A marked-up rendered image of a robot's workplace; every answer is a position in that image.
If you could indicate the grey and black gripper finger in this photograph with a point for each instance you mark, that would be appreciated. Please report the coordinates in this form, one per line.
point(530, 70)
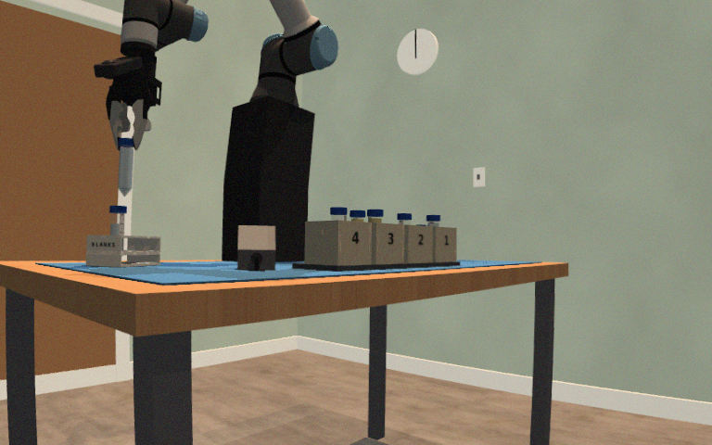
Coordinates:
point(141, 122)
point(117, 115)

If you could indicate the beige bucket adapter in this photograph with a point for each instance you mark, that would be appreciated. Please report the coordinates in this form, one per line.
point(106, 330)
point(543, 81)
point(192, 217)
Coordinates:
point(387, 243)
point(444, 244)
point(418, 243)
point(338, 243)

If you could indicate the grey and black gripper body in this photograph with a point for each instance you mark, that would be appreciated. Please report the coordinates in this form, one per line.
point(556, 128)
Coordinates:
point(129, 85)

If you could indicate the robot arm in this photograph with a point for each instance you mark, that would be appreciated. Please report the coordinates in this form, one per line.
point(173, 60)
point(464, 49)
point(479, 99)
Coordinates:
point(306, 45)

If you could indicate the beige tube rack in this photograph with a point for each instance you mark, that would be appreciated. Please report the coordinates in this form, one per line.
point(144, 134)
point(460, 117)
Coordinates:
point(105, 250)

